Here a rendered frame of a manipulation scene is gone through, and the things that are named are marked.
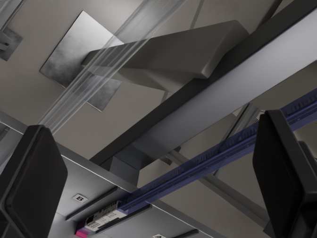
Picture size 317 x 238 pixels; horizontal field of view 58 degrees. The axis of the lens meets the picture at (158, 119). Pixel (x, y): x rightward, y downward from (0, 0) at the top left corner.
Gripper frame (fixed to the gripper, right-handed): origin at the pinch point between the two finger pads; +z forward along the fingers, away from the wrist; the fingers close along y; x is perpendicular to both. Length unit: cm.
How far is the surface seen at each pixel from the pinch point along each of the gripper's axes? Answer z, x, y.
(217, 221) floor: 67, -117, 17
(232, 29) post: 17.1, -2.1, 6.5
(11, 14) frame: 53, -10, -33
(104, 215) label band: 8.6, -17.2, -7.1
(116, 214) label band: 8.3, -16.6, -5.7
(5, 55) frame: 74, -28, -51
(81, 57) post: 81, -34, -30
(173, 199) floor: 66, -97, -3
